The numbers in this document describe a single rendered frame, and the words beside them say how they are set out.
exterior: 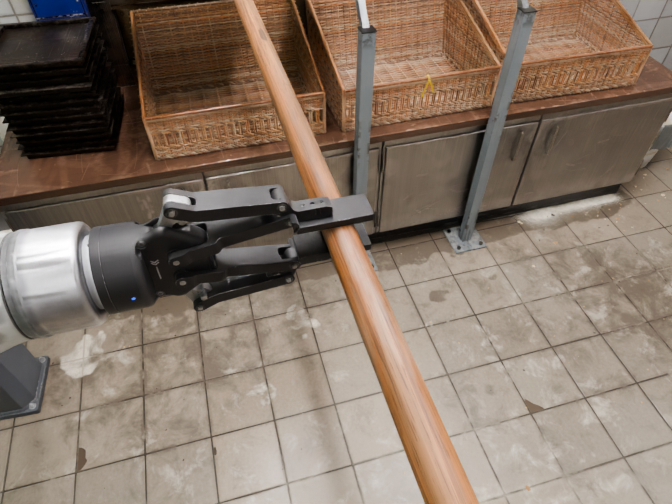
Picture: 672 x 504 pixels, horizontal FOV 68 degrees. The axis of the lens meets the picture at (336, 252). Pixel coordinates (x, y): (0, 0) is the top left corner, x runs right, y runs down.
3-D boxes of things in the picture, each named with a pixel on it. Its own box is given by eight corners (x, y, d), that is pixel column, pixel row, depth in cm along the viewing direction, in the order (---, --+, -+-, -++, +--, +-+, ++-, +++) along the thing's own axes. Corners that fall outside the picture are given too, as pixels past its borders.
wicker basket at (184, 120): (149, 85, 187) (126, 8, 167) (297, 65, 197) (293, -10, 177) (153, 163, 156) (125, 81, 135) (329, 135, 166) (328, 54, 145)
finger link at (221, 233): (170, 239, 45) (164, 228, 43) (291, 202, 45) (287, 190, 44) (173, 271, 42) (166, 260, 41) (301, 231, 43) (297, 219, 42)
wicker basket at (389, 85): (305, 65, 197) (301, -10, 177) (437, 46, 208) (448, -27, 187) (341, 134, 166) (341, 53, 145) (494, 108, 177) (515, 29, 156)
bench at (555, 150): (76, 218, 223) (14, 101, 180) (558, 132, 266) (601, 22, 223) (66, 319, 186) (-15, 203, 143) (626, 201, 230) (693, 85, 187)
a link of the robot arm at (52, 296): (55, 280, 48) (120, 267, 49) (44, 361, 42) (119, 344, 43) (10, 207, 41) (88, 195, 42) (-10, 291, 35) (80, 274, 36)
